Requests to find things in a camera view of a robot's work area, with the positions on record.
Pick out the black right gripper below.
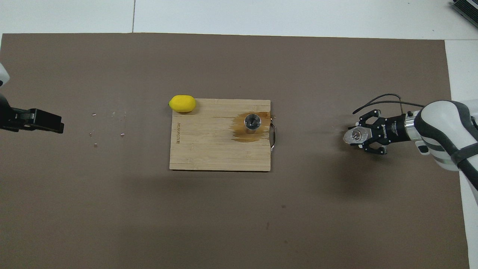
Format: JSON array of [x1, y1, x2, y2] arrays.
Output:
[[358, 109, 408, 155]]

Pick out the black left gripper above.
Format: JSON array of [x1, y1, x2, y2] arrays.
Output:
[[0, 93, 65, 134]]

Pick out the small clear glass cup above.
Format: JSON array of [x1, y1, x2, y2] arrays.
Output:
[[343, 126, 370, 146]]

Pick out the metal jigger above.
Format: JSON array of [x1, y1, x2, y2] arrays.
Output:
[[244, 113, 262, 134]]

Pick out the yellow lemon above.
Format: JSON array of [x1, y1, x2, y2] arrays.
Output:
[[168, 95, 196, 113]]

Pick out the grey ribbed device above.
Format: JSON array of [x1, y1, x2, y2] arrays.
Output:
[[449, 0, 478, 27]]

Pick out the wooden cutting board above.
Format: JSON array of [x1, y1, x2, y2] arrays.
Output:
[[169, 99, 277, 172]]

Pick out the brown table mat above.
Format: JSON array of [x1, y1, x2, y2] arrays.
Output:
[[0, 33, 470, 269]]

